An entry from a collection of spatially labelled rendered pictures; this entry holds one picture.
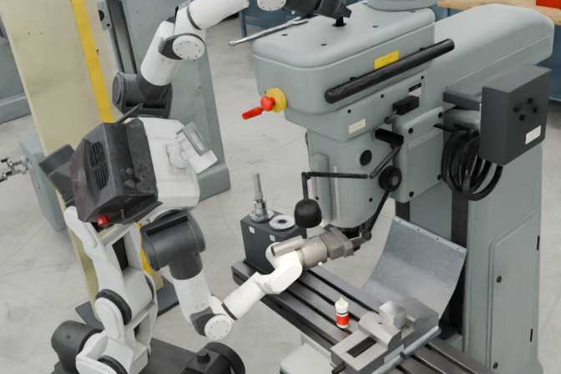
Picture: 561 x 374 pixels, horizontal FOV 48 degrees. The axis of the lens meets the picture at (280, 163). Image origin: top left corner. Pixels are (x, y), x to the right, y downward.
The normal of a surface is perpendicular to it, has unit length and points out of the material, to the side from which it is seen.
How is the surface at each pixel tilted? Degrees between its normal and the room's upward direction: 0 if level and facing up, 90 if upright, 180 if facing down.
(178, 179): 57
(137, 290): 80
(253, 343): 0
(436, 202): 90
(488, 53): 90
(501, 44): 90
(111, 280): 90
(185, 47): 118
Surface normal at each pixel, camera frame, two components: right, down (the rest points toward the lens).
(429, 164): 0.64, 0.30
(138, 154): 0.68, -0.34
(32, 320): -0.11, -0.88
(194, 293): 0.40, 0.38
